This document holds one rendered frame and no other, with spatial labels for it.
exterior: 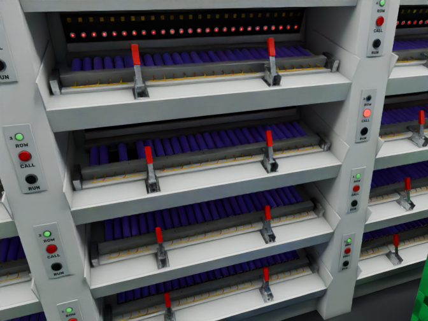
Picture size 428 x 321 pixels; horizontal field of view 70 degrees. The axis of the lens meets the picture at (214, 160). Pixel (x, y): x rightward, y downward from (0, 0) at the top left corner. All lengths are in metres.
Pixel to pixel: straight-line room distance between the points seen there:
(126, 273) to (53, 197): 0.24
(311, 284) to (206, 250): 0.36
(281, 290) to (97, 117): 0.67
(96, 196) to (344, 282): 0.73
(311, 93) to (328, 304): 0.63
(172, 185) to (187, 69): 0.24
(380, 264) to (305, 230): 0.34
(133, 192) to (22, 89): 0.26
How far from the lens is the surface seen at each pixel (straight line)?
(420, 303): 1.04
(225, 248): 0.77
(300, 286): 0.97
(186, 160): 0.68
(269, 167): 0.69
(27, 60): 0.58
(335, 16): 0.80
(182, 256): 0.75
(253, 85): 0.64
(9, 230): 0.69
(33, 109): 0.59
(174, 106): 0.59
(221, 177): 0.67
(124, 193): 0.65
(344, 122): 0.77
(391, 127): 0.95
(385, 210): 1.00
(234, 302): 0.91
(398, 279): 1.26
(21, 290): 0.80
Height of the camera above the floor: 0.79
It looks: 21 degrees down
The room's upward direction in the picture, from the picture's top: 3 degrees counter-clockwise
